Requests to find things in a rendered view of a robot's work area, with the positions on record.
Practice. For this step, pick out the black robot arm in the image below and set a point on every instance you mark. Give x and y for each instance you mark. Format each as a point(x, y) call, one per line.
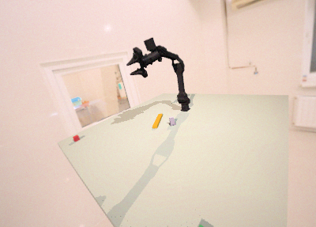
point(160, 51)

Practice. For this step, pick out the yellow bar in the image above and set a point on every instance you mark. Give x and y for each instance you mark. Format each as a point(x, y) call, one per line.
point(157, 121)

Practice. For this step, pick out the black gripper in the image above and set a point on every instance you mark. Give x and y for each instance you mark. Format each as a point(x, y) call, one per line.
point(143, 60)

